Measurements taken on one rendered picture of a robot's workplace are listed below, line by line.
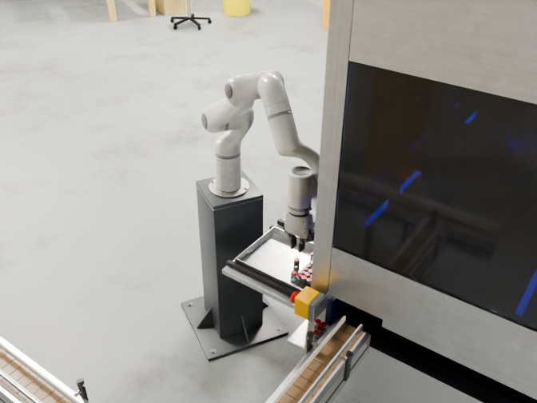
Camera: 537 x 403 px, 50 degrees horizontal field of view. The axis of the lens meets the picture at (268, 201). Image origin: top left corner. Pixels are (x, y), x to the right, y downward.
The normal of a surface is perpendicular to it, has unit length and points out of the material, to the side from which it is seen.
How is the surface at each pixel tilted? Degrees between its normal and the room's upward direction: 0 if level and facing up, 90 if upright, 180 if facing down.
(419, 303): 90
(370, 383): 90
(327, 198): 90
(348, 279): 90
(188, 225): 0
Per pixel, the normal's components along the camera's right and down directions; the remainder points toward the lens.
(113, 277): 0.01, -0.84
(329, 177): -0.58, 0.44
